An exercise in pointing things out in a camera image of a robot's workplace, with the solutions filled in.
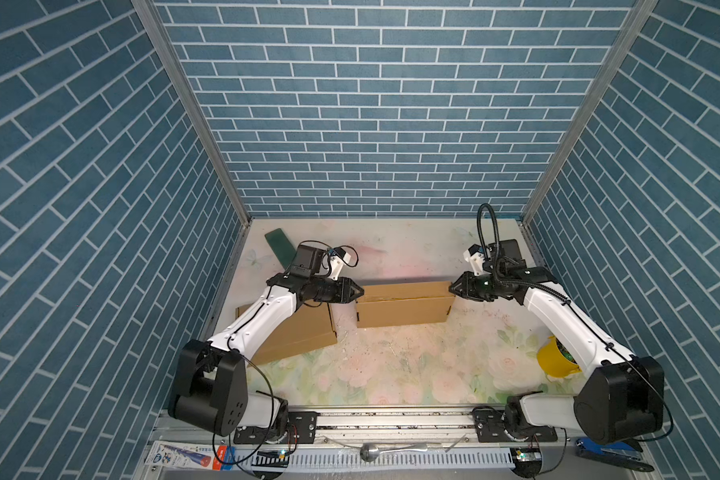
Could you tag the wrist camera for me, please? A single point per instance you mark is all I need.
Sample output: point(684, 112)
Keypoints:
point(338, 258)
point(476, 259)

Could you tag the white slotted cable duct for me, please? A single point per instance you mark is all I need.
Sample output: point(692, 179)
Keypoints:
point(343, 460)

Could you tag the green sponge block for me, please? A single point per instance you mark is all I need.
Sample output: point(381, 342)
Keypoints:
point(281, 246)

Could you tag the yellow pencil cup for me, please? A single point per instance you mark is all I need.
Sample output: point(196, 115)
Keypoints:
point(555, 361)

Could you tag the cardboard box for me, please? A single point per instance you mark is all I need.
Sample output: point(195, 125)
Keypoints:
point(403, 304)
point(307, 330)

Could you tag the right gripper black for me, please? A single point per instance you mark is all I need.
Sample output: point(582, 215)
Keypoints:
point(466, 285)

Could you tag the white printed package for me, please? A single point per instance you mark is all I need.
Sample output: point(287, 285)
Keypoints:
point(175, 455)

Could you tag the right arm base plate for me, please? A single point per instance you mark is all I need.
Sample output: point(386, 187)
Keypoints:
point(491, 427)

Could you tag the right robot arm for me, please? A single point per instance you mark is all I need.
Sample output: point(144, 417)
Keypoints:
point(623, 395)

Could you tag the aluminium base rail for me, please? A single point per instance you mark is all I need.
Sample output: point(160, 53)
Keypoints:
point(356, 425)

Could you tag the blue black pliers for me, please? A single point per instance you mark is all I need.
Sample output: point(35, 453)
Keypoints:
point(627, 455)

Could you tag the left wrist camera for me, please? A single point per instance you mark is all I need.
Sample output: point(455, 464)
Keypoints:
point(338, 258)

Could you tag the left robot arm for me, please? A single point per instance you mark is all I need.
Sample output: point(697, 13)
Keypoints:
point(210, 389)

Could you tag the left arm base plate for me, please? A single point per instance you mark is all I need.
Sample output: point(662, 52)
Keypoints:
point(302, 424)

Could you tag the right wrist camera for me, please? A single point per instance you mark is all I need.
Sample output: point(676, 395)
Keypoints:
point(476, 259)

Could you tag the metal spoon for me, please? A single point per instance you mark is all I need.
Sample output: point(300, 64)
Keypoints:
point(371, 452)

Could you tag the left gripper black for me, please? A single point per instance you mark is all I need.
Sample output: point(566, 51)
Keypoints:
point(338, 297)

